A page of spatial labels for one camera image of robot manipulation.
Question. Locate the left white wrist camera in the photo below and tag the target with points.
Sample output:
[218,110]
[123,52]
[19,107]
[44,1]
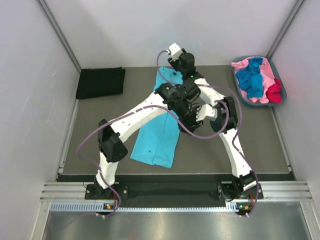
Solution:
[205,111]

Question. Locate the light blue t shirt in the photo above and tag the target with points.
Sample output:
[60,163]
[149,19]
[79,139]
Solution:
[156,142]

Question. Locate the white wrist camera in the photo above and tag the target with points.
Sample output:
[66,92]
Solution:
[174,51]
[205,111]

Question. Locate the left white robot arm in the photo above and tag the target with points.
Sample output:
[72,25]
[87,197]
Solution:
[113,134]

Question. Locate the blue laundry basket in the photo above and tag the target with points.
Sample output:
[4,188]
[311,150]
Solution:
[276,75]

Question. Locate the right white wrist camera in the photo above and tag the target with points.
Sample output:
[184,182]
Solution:
[174,51]

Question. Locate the dark blue t shirt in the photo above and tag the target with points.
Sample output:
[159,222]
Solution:
[249,77]

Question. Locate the corner aluminium post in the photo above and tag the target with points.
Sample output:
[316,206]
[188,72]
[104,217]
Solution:
[297,6]
[59,33]

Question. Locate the slotted cable duct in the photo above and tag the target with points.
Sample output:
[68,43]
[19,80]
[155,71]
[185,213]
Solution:
[102,207]

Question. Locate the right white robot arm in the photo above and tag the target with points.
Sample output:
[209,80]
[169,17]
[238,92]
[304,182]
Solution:
[227,125]

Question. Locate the magenta t shirt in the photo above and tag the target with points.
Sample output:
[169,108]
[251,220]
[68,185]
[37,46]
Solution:
[273,93]

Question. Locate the pink t shirt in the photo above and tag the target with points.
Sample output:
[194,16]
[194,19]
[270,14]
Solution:
[268,80]

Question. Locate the right corner aluminium post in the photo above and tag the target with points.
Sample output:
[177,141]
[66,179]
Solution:
[297,6]

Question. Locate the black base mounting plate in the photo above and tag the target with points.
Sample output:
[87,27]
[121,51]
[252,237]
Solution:
[180,194]

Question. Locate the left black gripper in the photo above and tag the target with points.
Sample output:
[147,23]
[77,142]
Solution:
[190,123]

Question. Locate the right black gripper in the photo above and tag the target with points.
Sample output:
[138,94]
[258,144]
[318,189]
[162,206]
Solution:
[173,63]

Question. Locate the folded black t shirt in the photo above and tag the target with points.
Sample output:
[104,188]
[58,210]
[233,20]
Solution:
[100,82]

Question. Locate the left corner aluminium post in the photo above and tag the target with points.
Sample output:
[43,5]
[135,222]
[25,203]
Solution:
[59,33]

